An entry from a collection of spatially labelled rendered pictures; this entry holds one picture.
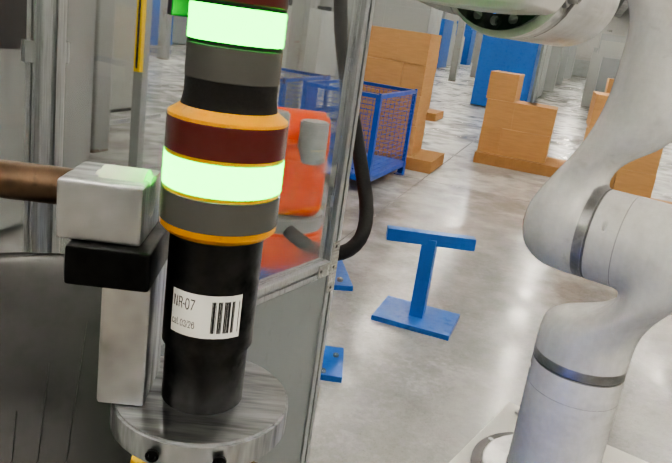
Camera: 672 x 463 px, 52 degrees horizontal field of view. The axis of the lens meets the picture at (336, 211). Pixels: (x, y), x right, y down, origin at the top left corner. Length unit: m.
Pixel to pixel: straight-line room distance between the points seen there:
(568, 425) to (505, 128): 8.67
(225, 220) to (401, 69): 8.09
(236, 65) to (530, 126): 9.33
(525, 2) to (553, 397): 0.67
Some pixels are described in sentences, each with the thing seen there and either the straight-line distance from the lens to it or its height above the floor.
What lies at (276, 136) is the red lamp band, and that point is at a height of 1.56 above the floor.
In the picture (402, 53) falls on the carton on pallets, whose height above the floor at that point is 1.32.
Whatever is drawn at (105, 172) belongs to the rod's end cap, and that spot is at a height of 1.54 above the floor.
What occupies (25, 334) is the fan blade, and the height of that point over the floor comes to 1.41.
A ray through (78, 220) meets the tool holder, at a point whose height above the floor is 1.53.
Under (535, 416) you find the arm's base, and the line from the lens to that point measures 0.99.
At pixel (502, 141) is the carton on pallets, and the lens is 9.57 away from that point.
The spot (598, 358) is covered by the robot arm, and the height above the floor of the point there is 1.25.
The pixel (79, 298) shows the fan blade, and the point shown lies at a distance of 0.43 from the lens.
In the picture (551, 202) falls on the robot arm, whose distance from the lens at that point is 0.90.
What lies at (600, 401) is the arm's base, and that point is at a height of 1.19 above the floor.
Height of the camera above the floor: 1.61
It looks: 15 degrees down
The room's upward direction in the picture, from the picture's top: 8 degrees clockwise
